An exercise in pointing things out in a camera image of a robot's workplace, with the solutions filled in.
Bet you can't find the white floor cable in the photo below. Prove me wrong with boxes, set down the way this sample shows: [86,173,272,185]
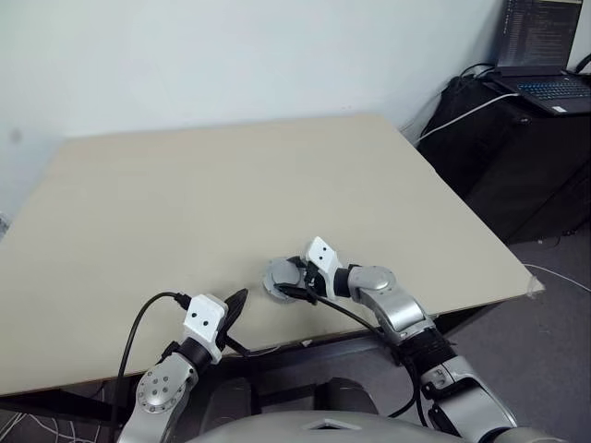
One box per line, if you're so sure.
[523,261,591,293]

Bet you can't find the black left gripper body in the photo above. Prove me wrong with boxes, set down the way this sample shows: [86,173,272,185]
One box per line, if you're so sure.
[215,320,231,353]

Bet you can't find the white tangled floor cables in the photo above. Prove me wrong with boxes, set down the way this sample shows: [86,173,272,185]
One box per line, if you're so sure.
[0,409,103,443]

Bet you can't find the grey robot torso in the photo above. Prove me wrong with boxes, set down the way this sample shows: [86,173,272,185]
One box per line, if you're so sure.
[184,404,591,443]

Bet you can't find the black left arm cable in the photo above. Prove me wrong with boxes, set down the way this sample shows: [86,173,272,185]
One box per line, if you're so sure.
[110,291,191,428]

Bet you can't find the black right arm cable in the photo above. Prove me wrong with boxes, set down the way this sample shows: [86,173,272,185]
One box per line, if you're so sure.
[309,293,459,426]

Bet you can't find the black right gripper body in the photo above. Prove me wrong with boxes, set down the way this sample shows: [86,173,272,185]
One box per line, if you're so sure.
[301,259,325,297]

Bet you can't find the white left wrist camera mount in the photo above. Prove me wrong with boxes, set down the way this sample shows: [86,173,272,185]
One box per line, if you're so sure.
[182,293,228,362]

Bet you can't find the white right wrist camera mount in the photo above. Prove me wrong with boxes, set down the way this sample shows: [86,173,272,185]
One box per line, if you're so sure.
[304,235,346,299]

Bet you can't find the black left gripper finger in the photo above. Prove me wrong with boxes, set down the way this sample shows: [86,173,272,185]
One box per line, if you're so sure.
[224,288,251,316]
[223,294,250,343]

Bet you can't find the dark rounded shape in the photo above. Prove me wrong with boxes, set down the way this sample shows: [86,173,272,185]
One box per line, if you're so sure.
[313,377,378,414]

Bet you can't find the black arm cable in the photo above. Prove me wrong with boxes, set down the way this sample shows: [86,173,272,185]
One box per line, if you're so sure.
[309,293,459,426]
[110,291,191,428]

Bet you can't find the silver motor stator housing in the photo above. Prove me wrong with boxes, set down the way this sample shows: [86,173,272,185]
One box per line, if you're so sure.
[261,275,302,305]

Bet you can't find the black open laptop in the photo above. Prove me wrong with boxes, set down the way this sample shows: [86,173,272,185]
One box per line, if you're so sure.
[483,0,591,117]

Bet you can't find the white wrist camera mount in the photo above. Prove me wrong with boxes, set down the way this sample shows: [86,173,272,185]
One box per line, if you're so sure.
[182,293,228,362]
[304,235,346,299]

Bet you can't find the white laptop cable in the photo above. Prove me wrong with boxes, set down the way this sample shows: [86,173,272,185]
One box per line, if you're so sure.
[418,91,521,140]

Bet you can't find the clear table corner guard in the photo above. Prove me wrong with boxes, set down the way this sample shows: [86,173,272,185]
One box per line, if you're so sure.
[525,275,547,299]

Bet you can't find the black cabinet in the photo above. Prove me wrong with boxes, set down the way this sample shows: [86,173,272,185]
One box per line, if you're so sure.
[417,73,591,245]

